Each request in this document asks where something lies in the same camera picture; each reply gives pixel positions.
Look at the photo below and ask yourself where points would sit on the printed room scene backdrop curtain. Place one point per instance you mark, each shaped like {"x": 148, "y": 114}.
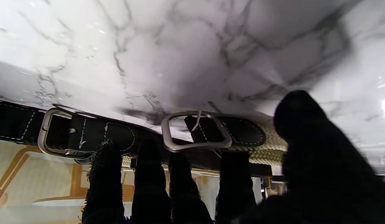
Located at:
{"x": 24, "y": 186}

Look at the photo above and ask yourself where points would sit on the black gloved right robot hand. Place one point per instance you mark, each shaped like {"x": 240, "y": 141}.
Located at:
{"x": 320, "y": 186}

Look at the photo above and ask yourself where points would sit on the black woven belt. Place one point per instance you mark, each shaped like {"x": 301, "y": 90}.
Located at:
{"x": 92, "y": 133}

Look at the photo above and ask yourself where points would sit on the beige braided belt silver buckle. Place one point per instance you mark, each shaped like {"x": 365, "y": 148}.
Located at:
{"x": 242, "y": 132}

